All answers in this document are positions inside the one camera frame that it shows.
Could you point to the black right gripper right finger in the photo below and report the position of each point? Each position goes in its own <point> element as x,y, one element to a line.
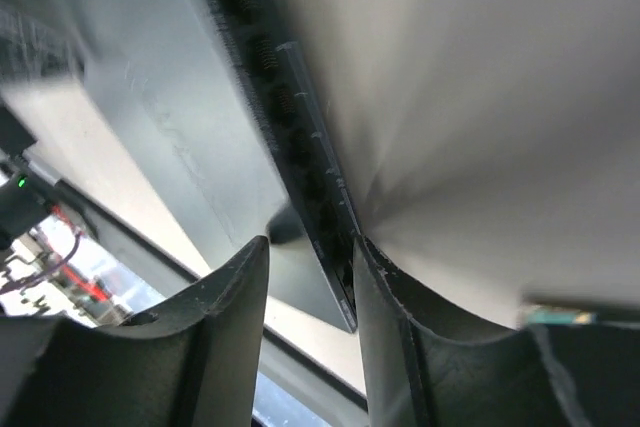
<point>428,362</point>

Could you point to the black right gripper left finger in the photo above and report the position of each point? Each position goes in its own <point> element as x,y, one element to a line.
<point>190,360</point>

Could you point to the dark grey table mat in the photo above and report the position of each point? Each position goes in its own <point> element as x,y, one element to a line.
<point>490,147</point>

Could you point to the black network switch plain top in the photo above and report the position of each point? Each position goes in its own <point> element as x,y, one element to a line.
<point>195,122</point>

